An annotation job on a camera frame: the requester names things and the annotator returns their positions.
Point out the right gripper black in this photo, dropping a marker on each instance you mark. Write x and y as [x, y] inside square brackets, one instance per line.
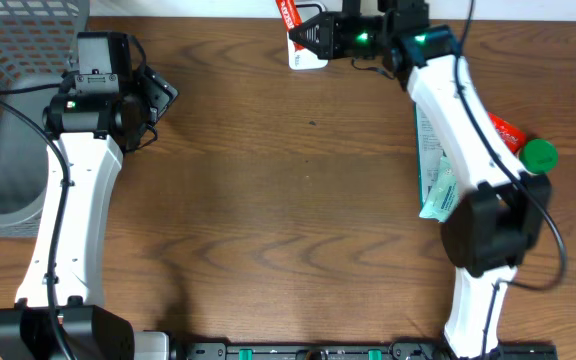
[329, 44]

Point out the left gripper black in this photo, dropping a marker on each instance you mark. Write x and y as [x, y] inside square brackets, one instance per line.
[160, 92]

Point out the red snack stick packet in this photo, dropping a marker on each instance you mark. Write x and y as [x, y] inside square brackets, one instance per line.
[289, 13]

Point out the green snack packet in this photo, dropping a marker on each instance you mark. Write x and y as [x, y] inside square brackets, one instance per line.
[429, 153]

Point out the pale green wipes packet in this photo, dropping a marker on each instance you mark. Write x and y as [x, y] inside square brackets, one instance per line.
[443, 195]

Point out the orange red snack pouch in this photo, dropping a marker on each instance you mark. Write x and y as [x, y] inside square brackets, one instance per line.
[513, 137]

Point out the green lid white jar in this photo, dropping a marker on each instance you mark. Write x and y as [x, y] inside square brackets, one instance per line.
[538, 156]

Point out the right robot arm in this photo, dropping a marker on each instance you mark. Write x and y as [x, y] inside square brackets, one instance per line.
[499, 213]

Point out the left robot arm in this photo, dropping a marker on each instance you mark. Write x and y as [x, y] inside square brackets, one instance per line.
[100, 113]

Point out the white barcode scanner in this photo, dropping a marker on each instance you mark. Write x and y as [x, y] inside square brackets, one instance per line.
[302, 60]

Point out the grey plastic mesh basket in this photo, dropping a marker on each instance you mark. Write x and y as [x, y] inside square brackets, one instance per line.
[37, 48]

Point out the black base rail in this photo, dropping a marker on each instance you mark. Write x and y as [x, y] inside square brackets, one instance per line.
[406, 350]

